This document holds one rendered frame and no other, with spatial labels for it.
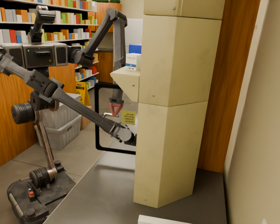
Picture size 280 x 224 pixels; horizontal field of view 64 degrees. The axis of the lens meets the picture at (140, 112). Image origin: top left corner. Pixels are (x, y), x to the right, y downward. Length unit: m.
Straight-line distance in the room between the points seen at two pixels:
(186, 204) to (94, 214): 0.41
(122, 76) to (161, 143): 0.29
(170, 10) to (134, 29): 5.14
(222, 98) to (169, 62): 0.48
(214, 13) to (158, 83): 0.31
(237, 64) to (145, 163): 0.62
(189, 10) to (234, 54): 0.42
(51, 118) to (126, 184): 2.15
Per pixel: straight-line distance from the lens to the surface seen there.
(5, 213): 2.59
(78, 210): 1.06
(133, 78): 0.82
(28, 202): 2.25
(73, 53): 1.69
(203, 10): 0.84
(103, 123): 1.07
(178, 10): 0.78
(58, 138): 3.24
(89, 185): 1.18
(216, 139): 1.26
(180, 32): 0.78
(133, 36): 5.92
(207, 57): 0.88
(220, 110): 1.20
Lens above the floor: 1.68
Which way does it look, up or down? 21 degrees down
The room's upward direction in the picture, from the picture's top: 3 degrees clockwise
